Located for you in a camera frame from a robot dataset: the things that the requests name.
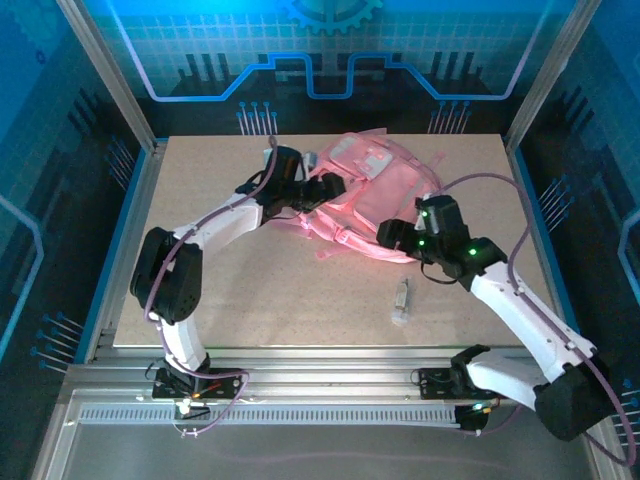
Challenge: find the small clear bottle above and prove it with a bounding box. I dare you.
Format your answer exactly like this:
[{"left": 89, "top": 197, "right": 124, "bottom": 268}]
[{"left": 389, "top": 276, "right": 414, "bottom": 328}]

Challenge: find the pink student backpack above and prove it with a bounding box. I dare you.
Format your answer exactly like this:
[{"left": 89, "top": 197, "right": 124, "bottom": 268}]
[{"left": 277, "top": 127, "right": 447, "bottom": 265}]

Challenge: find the grey metal front tray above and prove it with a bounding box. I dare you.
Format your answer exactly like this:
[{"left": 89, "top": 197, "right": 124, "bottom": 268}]
[{"left": 32, "top": 389, "right": 626, "bottom": 480}]

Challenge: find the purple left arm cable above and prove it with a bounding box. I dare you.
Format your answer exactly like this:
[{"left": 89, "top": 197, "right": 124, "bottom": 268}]
[{"left": 143, "top": 133, "right": 280, "bottom": 439}]

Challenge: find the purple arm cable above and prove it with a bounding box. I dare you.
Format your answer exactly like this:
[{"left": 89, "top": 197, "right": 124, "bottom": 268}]
[
  {"left": 143, "top": 133, "right": 280, "bottom": 439},
  {"left": 424, "top": 172, "right": 636, "bottom": 467}
]

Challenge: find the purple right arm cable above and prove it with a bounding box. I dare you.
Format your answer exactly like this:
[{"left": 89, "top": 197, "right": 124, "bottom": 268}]
[{"left": 424, "top": 172, "right": 636, "bottom": 467}]

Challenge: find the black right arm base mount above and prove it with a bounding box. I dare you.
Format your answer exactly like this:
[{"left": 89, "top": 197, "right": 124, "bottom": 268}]
[{"left": 417, "top": 366, "right": 507, "bottom": 401}]

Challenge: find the aluminium front frame rail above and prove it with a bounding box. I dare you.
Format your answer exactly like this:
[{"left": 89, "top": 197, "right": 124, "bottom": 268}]
[{"left": 64, "top": 344, "right": 601, "bottom": 402}]

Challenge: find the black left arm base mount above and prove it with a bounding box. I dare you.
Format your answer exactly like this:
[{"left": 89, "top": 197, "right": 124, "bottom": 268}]
[{"left": 151, "top": 366, "right": 254, "bottom": 401}]

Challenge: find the aluminium frame post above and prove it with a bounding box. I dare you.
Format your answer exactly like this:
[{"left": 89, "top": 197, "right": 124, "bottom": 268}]
[
  {"left": 503, "top": 0, "right": 601, "bottom": 151},
  {"left": 55, "top": 0, "right": 160, "bottom": 154}
]

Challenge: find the slotted grey cable duct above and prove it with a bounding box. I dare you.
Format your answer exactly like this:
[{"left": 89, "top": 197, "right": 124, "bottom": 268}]
[{"left": 78, "top": 405, "right": 464, "bottom": 427}]

